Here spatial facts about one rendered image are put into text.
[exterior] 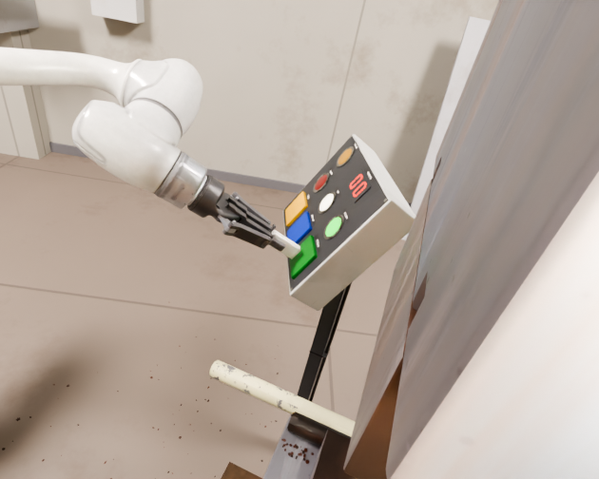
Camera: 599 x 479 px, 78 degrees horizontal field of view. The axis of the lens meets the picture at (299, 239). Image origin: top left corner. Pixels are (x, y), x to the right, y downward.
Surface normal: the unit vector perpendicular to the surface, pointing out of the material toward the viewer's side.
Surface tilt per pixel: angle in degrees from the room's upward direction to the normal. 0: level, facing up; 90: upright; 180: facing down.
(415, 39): 90
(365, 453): 90
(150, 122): 35
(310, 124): 90
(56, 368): 0
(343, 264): 90
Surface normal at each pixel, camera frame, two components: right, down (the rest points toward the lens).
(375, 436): -0.34, 0.47
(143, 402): 0.18, -0.81
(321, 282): 0.07, 0.57
